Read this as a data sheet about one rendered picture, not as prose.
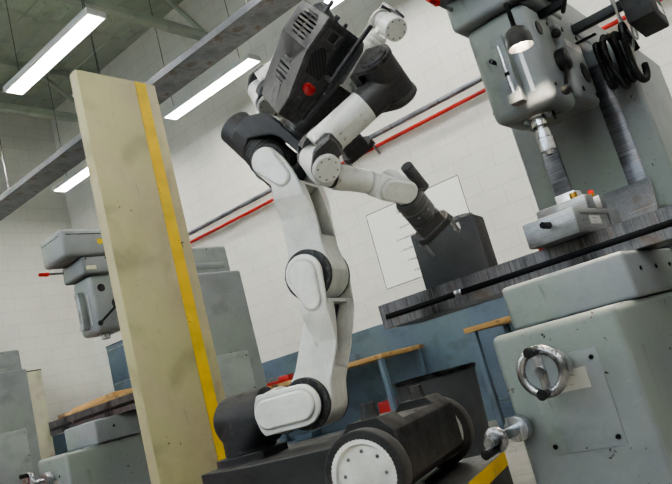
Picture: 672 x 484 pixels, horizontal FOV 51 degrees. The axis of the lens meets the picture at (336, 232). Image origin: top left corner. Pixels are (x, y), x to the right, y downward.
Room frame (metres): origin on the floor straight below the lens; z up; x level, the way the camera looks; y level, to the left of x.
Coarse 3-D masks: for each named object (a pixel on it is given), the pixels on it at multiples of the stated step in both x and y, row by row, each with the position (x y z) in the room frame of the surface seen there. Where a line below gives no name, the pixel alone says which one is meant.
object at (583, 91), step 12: (564, 36) 2.06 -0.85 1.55; (576, 36) 2.16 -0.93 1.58; (576, 48) 2.13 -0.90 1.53; (576, 60) 2.09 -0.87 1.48; (576, 72) 2.05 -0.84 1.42; (588, 72) 2.15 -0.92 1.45; (576, 84) 2.04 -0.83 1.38; (588, 84) 2.12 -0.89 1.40; (576, 96) 2.05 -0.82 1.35; (588, 96) 2.09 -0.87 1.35; (576, 108) 2.15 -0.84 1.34; (588, 108) 2.18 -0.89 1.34; (552, 120) 2.21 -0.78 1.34; (564, 120) 2.25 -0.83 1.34
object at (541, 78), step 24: (504, 24) 1.94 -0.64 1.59; (528, 24) 1.91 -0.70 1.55; (480, 48) 1.99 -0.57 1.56; (552, 48) 2.00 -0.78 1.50; (480, 72) 2.02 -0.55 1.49; (528, 72) 1.93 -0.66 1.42; (552, 72) 1.93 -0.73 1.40; (504, 96) 1.98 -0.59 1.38; (528, 96) 1.94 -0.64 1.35; (552, 96) 1.91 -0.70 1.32; (504, 120) 2.00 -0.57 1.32
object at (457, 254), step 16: (464, 224) 2.18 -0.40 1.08; (480, 224) 2.21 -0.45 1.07; (416, 240) 2.25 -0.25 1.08; (448, 240) 2.21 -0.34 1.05; (464, 240) 2.18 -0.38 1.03; (480, 240) 2.16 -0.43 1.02; (416, 256) 2.26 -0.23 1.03; (448, 256) 2.21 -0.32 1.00; (464, 256) 2.19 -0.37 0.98; (480, 256) 2.17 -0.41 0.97; (432, 272) 2.24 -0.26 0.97; (448, 272) 2.22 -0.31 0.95; (464, 272) 2.20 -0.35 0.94
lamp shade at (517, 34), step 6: (510, 30) 1.78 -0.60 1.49; (516, 30) 1.77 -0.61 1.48; (522, 30) 1.77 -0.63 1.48; (528, 30) 1.78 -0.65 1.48; (510, 36) 1.78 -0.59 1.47; (516, 36) 1.77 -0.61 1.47; (522, 36) 1.76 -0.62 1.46; (528, 36) 1.77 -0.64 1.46; (510, 42) 1.78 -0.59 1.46; (516, 42) 1.77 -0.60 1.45; (522, 42) 1.83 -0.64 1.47; (528, 42) 1.82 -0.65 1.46; (510, 48) 1.83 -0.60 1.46; (516, 48) 1.83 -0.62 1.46; (522, 48) 1.83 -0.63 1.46; (528, 48) 1.82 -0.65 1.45
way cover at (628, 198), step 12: (648, 180) 2.23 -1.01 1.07; (612, 192) 2.30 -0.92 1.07; (624, 192) 2.27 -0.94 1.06; (636, 192) 2.24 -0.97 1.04; (648, 192) 2.22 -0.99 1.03; (612, 204) 2.29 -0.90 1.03; (624, 204) 2.26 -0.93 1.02; (636, 204) 2.23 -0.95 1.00; (648, 204) 2.20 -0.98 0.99; (624, 216) 2.25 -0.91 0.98; (636, 216) 2.22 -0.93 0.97
